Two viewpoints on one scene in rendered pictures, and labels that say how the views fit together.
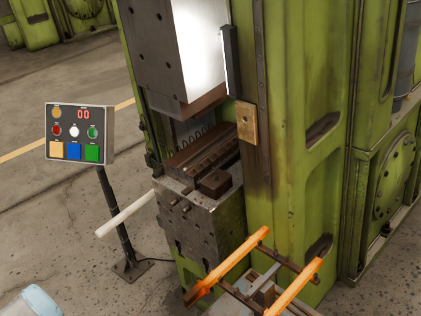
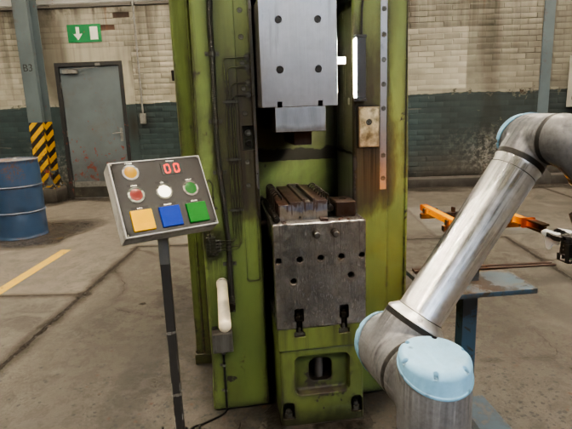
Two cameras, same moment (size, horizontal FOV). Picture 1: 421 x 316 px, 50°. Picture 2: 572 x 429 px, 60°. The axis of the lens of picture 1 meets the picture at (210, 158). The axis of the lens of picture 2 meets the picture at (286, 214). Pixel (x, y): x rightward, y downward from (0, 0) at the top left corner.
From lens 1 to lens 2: 2.06 m
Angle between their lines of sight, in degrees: 55
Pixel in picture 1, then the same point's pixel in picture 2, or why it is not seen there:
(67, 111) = (147, 168)
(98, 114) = (191, 165)
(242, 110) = (368, 112)
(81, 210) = not seen: outside the picture
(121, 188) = (45, 403)
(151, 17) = (306, 20)
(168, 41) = (324, 42)
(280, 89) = (401, 83)
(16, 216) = not seen: outside the picture
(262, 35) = (388, 38)
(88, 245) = not seen: outside the picture
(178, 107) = (323, 114)
